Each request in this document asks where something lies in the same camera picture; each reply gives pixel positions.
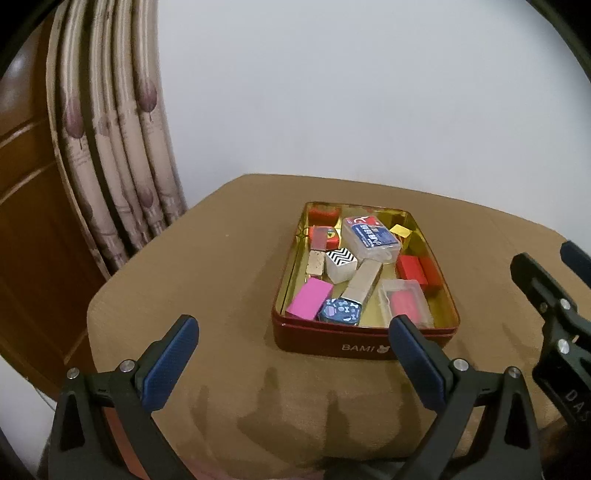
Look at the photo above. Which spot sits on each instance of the clear floss box blue label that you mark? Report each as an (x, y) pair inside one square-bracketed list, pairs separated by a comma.
[(371, 240)]

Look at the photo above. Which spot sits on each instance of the brown wooden door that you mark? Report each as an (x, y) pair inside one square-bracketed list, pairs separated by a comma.
[(32, 221)]

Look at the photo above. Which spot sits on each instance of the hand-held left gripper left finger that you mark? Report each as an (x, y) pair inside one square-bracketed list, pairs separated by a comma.
[(171, 364)]

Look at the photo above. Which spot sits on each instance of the gold metallic bar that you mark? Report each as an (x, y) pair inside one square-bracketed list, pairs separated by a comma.
[(317, 264)]

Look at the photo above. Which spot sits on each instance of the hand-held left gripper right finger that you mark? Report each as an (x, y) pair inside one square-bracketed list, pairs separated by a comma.
[(415, 360)]

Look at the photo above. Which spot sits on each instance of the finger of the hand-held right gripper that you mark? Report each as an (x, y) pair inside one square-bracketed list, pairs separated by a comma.
[(549, 300), (577, 258)]

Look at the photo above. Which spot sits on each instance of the red patterned block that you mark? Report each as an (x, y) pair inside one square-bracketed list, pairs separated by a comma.
[(324, 236)]

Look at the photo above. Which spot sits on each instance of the yellow square block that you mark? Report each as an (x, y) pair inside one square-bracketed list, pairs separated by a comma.
[(399, 230)]

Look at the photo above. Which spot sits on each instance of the blue patterned small box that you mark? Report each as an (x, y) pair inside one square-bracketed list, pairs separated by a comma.
[(340, 313)]

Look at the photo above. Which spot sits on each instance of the red rectangular block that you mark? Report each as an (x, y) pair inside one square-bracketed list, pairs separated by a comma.
[(412, 270)]

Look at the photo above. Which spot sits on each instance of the pink rectangular block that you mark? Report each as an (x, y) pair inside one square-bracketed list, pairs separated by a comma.
[(308, 299)]

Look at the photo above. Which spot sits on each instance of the beige patterned curtain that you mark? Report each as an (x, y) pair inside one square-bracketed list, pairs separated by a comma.
[(115, 138)]

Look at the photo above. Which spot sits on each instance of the clear floss box red label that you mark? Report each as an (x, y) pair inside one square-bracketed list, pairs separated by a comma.
[(362, 218)]

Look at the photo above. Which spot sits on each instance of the gold tin box red outside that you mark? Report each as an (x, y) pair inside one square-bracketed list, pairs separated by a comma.
[(323, 339)]

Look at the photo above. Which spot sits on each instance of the black white zigzag box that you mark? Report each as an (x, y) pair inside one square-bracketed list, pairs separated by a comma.
[(341, 270)]

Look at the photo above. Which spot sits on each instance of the clear box red contents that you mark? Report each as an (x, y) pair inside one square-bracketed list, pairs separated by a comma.
[(406, 300)]

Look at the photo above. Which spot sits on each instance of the beige long block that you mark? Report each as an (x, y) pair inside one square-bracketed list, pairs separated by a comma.
[(362, 286)]

